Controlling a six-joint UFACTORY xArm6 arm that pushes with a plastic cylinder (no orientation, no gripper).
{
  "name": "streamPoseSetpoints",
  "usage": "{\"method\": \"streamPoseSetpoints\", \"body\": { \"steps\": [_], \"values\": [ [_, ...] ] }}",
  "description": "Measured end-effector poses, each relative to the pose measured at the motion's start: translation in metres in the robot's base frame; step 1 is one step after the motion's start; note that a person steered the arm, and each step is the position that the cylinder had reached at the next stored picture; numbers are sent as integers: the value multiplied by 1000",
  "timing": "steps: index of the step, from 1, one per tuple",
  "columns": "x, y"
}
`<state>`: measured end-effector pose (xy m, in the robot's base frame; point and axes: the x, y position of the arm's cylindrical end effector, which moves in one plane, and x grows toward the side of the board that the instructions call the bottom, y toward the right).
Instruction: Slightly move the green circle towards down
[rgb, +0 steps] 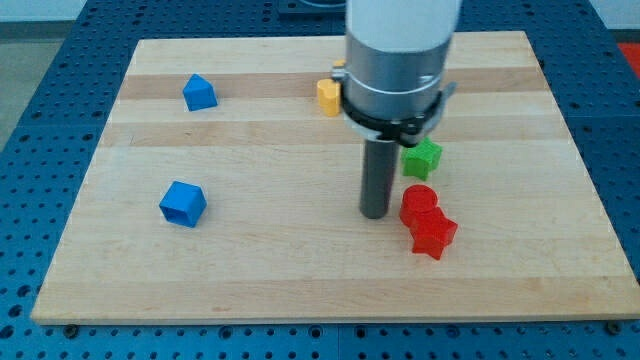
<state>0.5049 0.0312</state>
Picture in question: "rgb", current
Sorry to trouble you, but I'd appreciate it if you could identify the blue cube block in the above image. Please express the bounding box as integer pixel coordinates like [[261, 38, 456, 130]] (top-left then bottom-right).
[[159, 181, 207, 228]]

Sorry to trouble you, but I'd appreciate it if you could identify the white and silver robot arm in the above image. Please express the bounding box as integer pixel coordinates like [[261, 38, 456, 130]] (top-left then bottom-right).
[[332, 0, 462, 219]]

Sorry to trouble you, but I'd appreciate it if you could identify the yellow heart block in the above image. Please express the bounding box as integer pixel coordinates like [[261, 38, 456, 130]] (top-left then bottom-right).
[[316, 79, 341, 117]]

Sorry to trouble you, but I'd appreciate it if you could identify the blue pentagon block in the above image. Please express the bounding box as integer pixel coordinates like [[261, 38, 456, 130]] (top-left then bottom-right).
[[182, 74, 218, 112]]

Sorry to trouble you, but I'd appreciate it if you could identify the green star block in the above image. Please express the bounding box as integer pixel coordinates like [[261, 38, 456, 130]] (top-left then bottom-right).
[[401, 138, 443, 181]]

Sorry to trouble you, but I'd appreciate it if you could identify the light wooden board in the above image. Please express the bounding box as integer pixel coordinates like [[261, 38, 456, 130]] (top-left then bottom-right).
[[31, 31, 639, 325]]

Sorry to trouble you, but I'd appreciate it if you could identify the red star block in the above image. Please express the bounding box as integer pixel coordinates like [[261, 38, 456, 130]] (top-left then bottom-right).
[[409, 207, 458, 260]]

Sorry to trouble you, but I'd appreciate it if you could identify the red cylinder block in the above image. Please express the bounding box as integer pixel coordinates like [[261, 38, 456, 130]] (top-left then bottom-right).
[[399, 184, 438, 227]]

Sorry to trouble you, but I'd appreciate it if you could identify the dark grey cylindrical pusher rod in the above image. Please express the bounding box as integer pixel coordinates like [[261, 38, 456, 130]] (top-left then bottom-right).
[[359, 140, 398, 219]]

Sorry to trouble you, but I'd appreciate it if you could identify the blue perforated table base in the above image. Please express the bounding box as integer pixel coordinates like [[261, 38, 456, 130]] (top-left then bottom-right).
[[1, 0, 639, 359]]

